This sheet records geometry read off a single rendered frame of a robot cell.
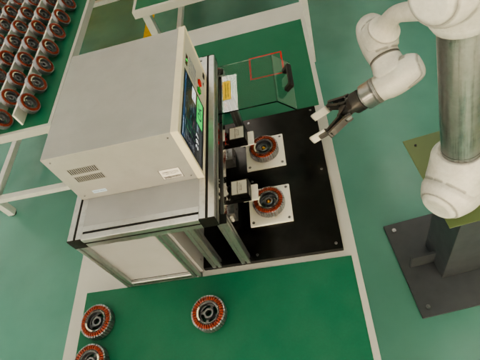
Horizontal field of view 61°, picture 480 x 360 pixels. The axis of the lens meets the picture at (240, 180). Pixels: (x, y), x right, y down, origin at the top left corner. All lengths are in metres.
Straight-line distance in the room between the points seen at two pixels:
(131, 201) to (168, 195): 0.12
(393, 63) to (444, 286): 1.13
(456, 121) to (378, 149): 1.46
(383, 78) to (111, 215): 0.94
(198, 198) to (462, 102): 0.69
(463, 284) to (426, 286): 0.16
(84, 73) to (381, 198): 1.63
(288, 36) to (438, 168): 1.16
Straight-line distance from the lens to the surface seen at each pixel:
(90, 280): 1.65
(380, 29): 1.43
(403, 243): 2.21
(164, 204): 1.17
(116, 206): 1.24
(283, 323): 1.32
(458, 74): 1.01
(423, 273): 2.16
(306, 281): 1.35
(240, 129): 1.51
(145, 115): 1.11
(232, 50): 2.15
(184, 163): 1.12
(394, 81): 1.41
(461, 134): 1.13
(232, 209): 1.43
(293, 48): 2.05
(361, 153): 2.52
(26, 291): 2.88
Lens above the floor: 2.01
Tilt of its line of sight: 52 degrees down
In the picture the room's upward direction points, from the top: 25 degrees counter-clockwise
